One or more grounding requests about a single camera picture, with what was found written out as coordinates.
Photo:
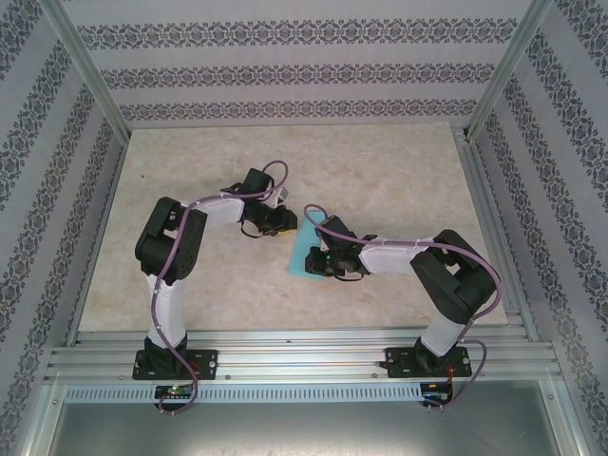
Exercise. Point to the small circuit board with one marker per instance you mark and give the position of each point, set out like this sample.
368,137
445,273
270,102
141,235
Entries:
434,393
173,391

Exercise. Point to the aluminium frame post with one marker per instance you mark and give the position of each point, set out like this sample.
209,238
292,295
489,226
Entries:
90,71
510,71

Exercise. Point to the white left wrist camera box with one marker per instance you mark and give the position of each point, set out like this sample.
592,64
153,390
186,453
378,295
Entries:
285,195

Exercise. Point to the aluminium side rail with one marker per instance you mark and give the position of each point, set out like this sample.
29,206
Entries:
494,237
95,247

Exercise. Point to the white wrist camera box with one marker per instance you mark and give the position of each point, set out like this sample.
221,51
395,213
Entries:
285,195
325,243

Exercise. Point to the grey metal sheet panel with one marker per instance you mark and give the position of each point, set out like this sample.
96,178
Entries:
304,427

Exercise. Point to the aluminium mounting rail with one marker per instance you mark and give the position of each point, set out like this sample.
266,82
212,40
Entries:
304,361

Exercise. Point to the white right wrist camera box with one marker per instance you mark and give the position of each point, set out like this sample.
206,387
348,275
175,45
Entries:
325,243

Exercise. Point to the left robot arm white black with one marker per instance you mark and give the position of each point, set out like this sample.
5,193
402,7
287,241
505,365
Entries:
166,304

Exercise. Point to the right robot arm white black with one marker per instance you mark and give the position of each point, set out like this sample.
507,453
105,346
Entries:
389,259

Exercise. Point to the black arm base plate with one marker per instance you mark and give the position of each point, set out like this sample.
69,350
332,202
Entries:
209,361
394,363

